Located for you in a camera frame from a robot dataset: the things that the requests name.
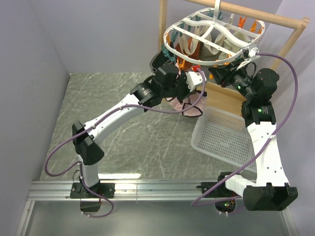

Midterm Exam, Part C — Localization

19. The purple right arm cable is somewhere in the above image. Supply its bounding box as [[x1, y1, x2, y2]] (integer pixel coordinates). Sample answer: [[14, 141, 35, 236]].
[[191, 52, 299, 216]]

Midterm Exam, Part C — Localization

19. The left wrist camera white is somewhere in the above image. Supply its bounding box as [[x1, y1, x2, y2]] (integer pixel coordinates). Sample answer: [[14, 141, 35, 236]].
[[185, 65, 207, 92]]

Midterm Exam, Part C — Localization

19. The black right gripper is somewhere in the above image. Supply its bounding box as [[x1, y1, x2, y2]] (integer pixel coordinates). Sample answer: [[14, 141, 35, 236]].
[[208, 58, 255, 100]]

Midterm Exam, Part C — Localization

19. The aluminium mounting rail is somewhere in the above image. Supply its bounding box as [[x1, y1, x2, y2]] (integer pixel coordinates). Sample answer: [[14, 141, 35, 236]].
[[27, 179, 217, 201]]

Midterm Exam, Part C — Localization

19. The wooden drying rack frame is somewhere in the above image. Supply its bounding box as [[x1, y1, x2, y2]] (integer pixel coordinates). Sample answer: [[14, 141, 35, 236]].
[[158, 0, 310, 115]]

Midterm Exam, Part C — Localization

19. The white plastic laundry basket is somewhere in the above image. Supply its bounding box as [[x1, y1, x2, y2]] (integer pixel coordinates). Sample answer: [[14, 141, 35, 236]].
[[190, 106, 255, 168]]

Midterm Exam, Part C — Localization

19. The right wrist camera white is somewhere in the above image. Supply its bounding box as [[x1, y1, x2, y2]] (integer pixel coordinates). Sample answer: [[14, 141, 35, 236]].
[[237, 47, 260, 70]]

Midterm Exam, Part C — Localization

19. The black ribbed underwear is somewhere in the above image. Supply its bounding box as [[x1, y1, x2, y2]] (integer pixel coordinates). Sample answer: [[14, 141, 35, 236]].
[[149, 49, 169, 73]]

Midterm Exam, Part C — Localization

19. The orange clothes peg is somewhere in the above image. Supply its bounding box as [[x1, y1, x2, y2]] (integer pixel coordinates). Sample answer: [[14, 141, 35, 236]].
[[250, 20, 264, 34], [177, 59, 186, 72]]

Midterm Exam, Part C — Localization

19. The rust orange underwear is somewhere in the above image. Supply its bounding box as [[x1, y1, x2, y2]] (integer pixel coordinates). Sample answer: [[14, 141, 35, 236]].
[[175, 36, 201, 71]]

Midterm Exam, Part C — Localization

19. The pink underwear navy trim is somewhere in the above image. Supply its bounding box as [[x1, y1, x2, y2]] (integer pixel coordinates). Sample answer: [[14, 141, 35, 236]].
[[166, 90, 207, 118]]

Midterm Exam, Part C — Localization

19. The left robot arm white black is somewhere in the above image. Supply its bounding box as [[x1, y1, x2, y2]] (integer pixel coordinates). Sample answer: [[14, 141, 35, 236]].
[[72, 63, 206, 198]]

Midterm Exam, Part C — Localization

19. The white round clip hanger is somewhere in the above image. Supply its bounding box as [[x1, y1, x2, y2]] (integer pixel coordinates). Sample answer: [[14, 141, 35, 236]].
[[161, 0, 265, 69]]

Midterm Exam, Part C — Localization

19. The cream white underwear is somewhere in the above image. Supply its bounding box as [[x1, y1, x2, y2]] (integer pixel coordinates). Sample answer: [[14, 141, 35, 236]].
[[200, 29, 252, 60]]

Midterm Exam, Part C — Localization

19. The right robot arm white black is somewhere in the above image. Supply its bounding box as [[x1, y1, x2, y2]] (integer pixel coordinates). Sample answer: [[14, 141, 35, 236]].
[[192, 62, 298, 211]]

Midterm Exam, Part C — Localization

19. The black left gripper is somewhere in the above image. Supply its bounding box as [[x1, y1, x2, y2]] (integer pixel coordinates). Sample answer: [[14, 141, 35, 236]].
[[162, 72, 198, 104]]

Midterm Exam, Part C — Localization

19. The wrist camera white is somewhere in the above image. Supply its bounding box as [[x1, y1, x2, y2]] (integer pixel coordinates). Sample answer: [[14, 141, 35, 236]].
[[185, 65, 207, 92], [237, 47, 260, 70]]

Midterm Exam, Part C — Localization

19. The teal clothes peg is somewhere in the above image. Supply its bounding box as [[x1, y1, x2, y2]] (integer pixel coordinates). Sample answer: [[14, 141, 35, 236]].
[[161, 45, 176, 63]]

